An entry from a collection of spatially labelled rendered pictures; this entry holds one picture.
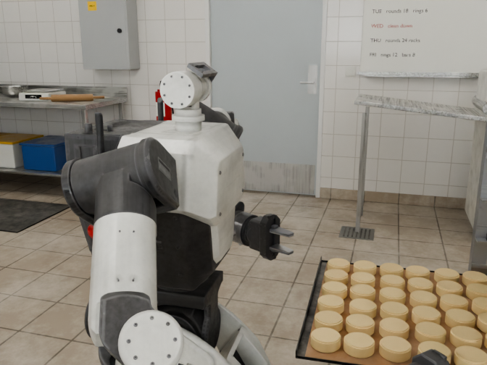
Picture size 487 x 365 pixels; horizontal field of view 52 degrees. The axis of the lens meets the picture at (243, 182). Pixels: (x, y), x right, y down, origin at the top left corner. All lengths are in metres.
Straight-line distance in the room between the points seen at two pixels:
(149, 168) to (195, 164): 0.14
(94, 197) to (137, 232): 0.11
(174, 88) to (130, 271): 0.38
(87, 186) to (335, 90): 3.88
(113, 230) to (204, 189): 0.23
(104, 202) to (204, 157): 0.21
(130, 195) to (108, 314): 0.18
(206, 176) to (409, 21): 3.74
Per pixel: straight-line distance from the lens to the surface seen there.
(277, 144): 4.73
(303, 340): 0.91
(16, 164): 5.28
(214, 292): 1.08
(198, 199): 0.88
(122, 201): 0.73
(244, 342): 1.17
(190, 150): 0.86
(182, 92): 0.92
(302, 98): 4.62
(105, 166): 0.78
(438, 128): 4.57
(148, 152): 0.75
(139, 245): 0.70
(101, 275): 0.69
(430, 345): 0.90
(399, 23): 4.50
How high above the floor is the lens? 1.35
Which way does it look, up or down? 15 degrees down
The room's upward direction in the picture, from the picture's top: straight up
